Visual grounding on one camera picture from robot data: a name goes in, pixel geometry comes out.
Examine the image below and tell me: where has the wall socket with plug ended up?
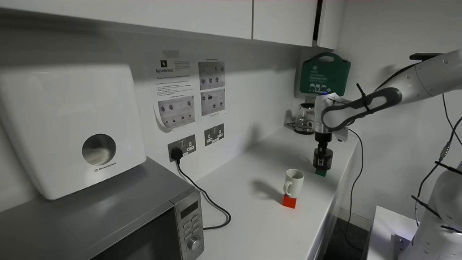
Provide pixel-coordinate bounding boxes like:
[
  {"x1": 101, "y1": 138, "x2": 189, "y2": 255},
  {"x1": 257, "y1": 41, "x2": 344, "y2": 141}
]
[{"x1": 166, "y1": 132, "x2": 198, "y2": 163}]

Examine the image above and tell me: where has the glass electric kettle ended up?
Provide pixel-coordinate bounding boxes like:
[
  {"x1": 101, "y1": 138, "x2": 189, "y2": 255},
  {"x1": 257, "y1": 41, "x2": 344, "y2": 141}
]
[{"x1": 286, "y1": 99, "x2": 319, "y2": 135}]

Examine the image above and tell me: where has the empty double wall socket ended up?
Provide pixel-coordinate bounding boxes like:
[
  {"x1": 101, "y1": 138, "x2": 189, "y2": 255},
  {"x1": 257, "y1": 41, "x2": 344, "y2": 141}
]
[{"x1": 204, "y1": 122, "x2": 227, "y2": 147}]

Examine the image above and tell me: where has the white cup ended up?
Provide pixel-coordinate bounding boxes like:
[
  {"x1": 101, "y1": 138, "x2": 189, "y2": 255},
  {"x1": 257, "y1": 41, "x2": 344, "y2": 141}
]
[{"x1": 282, "y1": 167, "x2": 306, "y2": 197}]

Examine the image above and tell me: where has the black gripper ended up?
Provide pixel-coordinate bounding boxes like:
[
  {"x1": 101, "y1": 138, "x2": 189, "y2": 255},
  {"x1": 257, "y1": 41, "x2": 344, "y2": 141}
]
[{"x1": 312, "y1": 131, "x2": 335, "y2": 163}]

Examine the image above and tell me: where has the orange cube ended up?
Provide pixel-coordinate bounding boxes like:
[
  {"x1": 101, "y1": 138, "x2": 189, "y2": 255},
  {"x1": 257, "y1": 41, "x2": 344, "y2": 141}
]
[{"x1": 282, "y1": 193, "x2": 299, "y2": 209}]

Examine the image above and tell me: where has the small photo poster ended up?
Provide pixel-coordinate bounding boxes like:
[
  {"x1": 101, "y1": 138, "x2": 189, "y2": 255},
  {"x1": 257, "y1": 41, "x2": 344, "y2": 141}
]
[
  {"x1": 198, "y1": 59, "x2": 227, "y2": 91},
  {"x1": 200, "y1": 86, "x2": 227, "y2": 117}
]

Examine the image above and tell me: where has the green first aid box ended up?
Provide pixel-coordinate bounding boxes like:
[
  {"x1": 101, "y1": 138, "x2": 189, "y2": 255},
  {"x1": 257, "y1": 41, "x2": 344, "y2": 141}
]
[{"x1": 298, "y1": 50, "x2": 353, "y2": 98}]

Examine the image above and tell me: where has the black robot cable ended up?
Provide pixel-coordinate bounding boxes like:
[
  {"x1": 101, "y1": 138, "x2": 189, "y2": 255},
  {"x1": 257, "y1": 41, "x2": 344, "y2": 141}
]
[
  {"x1": 345, "y1": 125, "x2": 367, "y2": 228},
  {"x1": 412, "y1": 92, "x2": 462, "y2": 223}
]

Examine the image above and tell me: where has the white wall cabinet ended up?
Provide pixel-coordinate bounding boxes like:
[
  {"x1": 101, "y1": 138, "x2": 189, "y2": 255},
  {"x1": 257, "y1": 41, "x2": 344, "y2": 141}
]
[
  {"x1": 253, "y1": 0, "x2": 319, "y2": 49},
  {"x1": 0, "y1": 0, "x2": 254, "y2": 40}
]

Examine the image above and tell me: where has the white paper towel dispenser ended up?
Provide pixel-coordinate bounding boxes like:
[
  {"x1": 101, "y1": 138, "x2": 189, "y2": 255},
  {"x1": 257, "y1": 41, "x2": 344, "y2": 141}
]
[{"x1": 0, "y1": 62, "x2": 149, "y2": 202}]

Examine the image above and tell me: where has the black microwave power cable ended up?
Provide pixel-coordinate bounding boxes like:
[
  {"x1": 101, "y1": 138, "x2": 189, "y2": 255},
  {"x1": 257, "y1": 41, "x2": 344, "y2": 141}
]
[{"x1": 169, "y1": 145, "x2": 233, "y2": 231}]

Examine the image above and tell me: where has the text instruction poster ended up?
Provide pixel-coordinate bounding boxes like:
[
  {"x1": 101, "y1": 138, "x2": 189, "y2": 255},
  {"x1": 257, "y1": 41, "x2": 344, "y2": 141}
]
[{"x1": 153, "y1": 56, "x2": 197, "y2": 98}]

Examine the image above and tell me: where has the grey microwave oven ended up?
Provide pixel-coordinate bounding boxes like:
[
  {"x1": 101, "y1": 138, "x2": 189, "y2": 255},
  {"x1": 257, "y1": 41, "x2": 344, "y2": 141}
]
[{"x1": 0, "y1": 157, "x2": 207, "y2": 260}]

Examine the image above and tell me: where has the white robot base table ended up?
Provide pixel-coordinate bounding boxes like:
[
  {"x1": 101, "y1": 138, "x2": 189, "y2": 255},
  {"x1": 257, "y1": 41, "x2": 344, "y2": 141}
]
[{"x1": 367, "y1": 205, "x2": 425, "y2": 260}]

